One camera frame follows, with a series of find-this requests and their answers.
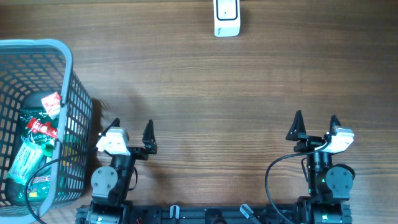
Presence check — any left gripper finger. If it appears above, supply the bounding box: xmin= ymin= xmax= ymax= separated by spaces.
xmin=142 ymin=119 xmax=157 ymax=154
xmin=101 ymin=118 xmax=120 ymax=136

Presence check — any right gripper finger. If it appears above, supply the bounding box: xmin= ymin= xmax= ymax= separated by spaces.
xmin=285 ymin=110 xmax=307 ymax=141
xmin=330 ymin=114 xmax=341 ymax=133

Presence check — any small red white snack packet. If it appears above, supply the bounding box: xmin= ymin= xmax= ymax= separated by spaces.
xmin=41 ymin=92 xmax=61 ymax=119

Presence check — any red stick sachet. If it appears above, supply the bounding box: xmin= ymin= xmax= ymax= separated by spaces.
xmin=27 ymin=118 xmax=57 ymax=139

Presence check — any teal wet wipes pack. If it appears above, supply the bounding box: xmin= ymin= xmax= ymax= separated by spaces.
xmin=6 ymin=142 xmax=44 ymax=185

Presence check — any green cap white jar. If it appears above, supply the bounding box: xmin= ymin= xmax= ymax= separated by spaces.
xmin=40 ymin=141 xmax=55 ymax=157

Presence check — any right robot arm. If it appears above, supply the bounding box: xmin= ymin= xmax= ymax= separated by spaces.
xmin=286 ymin=110 xmax=355 ymax=224

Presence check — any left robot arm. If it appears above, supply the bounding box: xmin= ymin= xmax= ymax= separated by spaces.
xmin=75 ymin=118 xmax=157 ymax=224

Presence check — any white barcode scanner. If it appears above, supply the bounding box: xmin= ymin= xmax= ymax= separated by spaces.
xmin=213 ymin=0 xmax=241 ymax=37

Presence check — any green 3M gloves package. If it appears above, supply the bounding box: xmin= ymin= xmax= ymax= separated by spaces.
xmin=17 ymin=107 xmax=60 ymax=147

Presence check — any grey plastic shopping basket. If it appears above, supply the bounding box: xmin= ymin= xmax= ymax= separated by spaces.
xmin=1 ymin=39 xmax=93 ymax=223

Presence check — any right black cable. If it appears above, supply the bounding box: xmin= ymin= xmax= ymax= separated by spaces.
xmin=264 ymin=141 xmax=330 ymax=224

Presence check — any black cable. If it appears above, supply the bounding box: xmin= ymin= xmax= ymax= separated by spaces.
xmin=24 ymin=146 xmax=99 ymax=224
xmin=264 ymin=141 xmax=330 ymax=224

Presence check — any left black cable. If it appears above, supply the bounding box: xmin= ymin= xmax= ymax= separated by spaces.
xmin=24 ymin=146 xmax=99 ymax=224

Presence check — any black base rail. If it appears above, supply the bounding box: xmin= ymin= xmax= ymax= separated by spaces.
xmin=75 ymin=204 xmax=353 ymax=224

